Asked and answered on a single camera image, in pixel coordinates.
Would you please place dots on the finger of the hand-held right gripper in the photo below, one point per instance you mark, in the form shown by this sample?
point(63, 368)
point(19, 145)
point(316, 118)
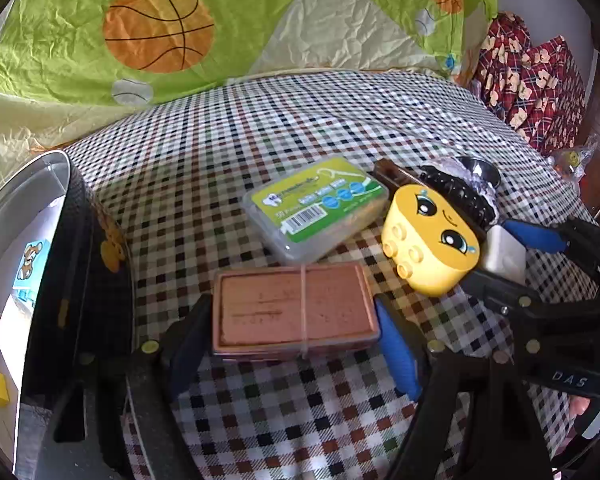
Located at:
point(535, 235)
point(500, 292)

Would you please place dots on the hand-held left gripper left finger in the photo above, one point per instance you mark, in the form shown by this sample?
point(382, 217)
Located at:
point(190, 355)

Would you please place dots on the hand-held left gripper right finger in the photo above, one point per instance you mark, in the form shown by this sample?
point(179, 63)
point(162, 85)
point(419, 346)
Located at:
point(400, 355)

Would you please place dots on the white charger plug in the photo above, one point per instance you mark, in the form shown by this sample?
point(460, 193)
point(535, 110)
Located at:
point(502, 255)

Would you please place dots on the yellow face toy block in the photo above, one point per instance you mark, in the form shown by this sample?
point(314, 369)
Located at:
point(430, 240)

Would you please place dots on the brown case with rubber band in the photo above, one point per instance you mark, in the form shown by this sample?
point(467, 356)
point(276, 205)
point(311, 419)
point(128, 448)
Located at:
point(290, 305)

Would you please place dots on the round metal cookie tin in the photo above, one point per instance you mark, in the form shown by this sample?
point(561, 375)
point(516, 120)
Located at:
point(80, 285)

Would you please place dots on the brown translucent comb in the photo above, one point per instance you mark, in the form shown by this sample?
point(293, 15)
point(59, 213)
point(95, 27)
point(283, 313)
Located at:
point(392, 172)

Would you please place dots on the green floss pick box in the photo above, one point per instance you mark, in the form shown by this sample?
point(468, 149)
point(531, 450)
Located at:
point(310, 210)

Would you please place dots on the person's right hand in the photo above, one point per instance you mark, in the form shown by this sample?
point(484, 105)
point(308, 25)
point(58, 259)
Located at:
point(592, 410)

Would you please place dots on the yellow toy in clear bag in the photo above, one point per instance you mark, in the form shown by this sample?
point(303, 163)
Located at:
point(572, 157)

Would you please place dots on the black ridged object with foil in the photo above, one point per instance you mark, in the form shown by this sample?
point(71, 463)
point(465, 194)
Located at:
point(460, 192)

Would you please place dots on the small shiny metal object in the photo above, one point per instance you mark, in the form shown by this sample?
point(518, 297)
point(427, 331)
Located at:
point(475, 167)

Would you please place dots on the red plaid teddy print cloth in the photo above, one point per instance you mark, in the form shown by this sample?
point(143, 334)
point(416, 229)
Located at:
point(530, 85)

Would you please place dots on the checkered tablecloth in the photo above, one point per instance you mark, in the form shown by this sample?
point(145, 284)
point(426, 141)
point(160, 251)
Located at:
point(230, 125)

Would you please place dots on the green basketball print sheet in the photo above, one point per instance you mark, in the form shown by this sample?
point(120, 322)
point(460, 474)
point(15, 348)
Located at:
point(280, 20)

